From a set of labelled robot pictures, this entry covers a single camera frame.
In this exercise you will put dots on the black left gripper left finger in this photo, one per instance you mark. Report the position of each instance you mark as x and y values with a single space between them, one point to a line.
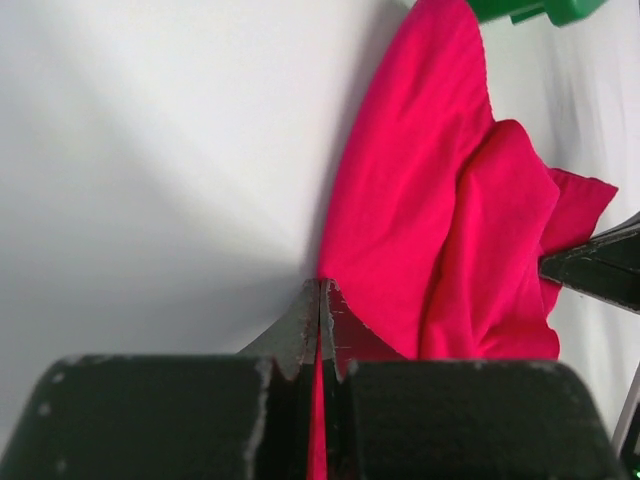
240 416

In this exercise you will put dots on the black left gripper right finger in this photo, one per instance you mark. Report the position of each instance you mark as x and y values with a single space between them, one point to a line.
387 417

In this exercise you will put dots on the magenta t shirt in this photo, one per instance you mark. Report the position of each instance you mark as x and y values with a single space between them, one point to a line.
440 213

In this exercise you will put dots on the green plastic bin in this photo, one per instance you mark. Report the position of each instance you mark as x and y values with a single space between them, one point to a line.
559 12

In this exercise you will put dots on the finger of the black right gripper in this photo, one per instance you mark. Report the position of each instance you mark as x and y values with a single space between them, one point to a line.
606 267

